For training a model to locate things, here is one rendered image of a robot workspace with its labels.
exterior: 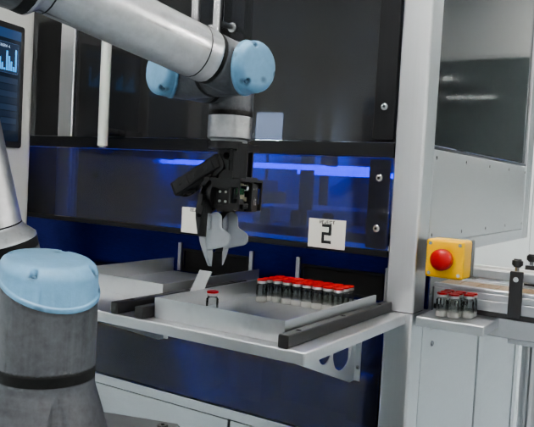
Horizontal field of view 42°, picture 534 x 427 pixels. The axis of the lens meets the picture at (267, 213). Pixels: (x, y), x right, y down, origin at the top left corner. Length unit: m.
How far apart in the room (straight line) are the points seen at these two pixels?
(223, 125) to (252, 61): 0.20
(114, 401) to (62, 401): 1.00
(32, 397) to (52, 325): 0.08
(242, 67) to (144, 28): 0.15
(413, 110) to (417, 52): 0.11
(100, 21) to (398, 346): 0.84
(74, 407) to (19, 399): 0.06
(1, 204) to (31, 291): 0.16
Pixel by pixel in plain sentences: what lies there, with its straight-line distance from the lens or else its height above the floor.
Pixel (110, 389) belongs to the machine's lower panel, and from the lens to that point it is 1.85.
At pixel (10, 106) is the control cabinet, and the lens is 1.88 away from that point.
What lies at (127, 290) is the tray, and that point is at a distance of 1.40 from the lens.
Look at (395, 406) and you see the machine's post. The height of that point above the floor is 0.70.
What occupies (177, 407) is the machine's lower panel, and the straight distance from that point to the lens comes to 1.71.
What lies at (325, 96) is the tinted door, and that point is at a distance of 1.45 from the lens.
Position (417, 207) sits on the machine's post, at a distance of 1.35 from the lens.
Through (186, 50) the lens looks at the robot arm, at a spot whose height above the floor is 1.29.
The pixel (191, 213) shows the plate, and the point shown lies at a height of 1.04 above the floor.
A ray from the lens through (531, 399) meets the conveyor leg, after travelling 1.49.
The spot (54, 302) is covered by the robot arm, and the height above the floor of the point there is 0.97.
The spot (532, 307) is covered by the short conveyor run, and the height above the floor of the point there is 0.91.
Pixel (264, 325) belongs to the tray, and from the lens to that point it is 1.07.
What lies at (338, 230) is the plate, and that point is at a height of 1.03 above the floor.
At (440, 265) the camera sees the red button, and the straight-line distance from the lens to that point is 1.30.
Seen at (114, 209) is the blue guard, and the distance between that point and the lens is 1.78.
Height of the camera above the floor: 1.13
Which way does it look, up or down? 3 degrees down
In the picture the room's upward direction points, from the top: 3 degrees clockwise
